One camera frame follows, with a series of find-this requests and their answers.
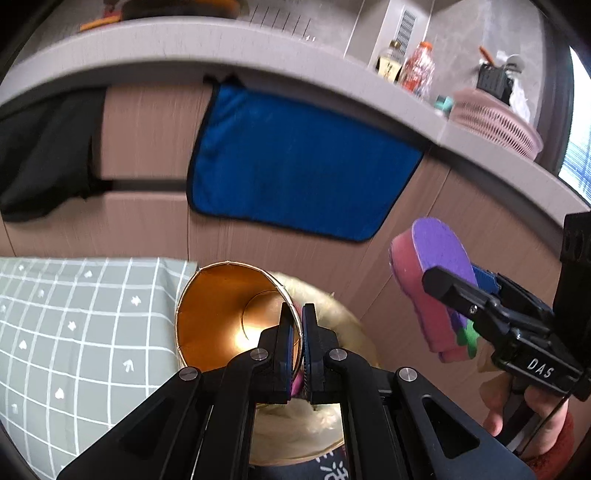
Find purple pink eggplant sponge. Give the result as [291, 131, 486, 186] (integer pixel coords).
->
[390, 217, 478, 363]

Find red gold paper cup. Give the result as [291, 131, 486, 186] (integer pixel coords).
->
[174, 261, 304, 397]

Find grey kitchen countertop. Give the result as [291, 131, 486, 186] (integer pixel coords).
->
[1, 18, 590, 223]

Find right hand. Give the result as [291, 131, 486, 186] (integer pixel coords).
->
[480, 373, 568, 459]

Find red fuzzy right sleeve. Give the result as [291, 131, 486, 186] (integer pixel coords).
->
[525, 412, 574, 480]

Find pink plastic basket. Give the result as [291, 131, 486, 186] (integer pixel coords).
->
[449, 89, 543, 161]

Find blue hanging towel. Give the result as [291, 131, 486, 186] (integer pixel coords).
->
[186, 77, 424, 243]

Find grey checked tablecloth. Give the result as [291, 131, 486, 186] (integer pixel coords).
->
[1, 258, 197, 479]

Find black utensil holder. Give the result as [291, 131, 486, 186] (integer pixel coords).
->
[476, 63, 514, 105]

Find red label drink bottle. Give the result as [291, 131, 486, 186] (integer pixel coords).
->
[399, 41, 435, 98]

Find yellow sauce bottle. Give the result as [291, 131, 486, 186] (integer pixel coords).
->
[376, 40, 405, 84]

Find black hanging cloth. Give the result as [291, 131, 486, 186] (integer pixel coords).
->
[0, 88, 113, 223]

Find black wok on counter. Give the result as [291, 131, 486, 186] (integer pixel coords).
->
[103, 0, 249, 20]

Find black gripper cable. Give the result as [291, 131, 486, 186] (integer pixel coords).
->
[517, 396, 571, 458]

